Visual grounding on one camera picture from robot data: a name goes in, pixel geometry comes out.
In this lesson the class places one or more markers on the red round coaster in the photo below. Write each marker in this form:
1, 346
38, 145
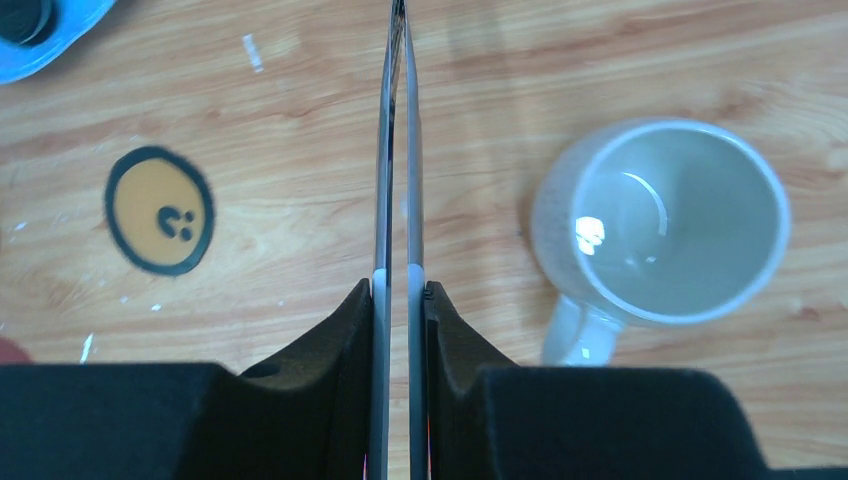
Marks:
12, 353

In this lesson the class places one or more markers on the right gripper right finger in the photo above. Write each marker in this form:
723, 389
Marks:
490, 418

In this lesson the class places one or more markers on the yellow black round coaster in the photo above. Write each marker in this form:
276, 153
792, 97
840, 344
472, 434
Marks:
159, 210

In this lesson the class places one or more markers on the blue three-tier cake stand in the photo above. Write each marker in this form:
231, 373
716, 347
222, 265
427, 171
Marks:
75, 18

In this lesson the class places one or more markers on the black round cookie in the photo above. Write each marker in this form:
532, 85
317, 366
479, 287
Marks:
26, 23

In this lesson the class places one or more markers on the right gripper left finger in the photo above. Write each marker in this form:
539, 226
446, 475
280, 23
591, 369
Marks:
301, 413

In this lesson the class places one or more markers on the white ceramic cup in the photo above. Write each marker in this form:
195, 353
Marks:
655, 222

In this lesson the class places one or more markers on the steel serving tongs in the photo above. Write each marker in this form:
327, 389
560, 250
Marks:
399, 68

